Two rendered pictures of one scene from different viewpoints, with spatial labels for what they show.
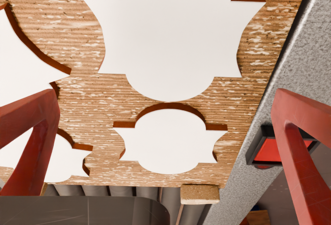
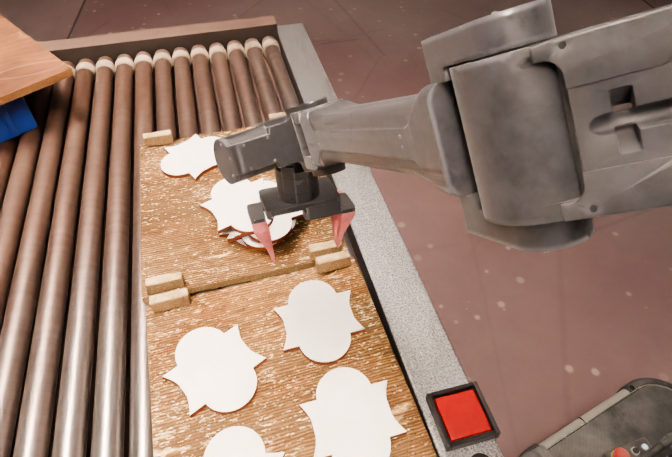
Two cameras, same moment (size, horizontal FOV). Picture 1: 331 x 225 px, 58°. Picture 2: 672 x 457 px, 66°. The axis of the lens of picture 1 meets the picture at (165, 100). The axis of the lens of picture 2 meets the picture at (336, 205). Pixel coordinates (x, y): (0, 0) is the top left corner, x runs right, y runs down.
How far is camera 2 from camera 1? 0.78 m
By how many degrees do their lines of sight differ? 94
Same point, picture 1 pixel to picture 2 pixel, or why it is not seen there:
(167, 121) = (338, 381)
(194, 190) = not seen: outside the picture
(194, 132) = (363, 389)
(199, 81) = (343, 338)
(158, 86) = (321, 349)
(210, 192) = not seen: outside the picture
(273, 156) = (462, 425)
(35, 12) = (250, 328)
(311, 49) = (402, 324)
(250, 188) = not seen: outside the picture
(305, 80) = (419, 345)
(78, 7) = (271, 320)
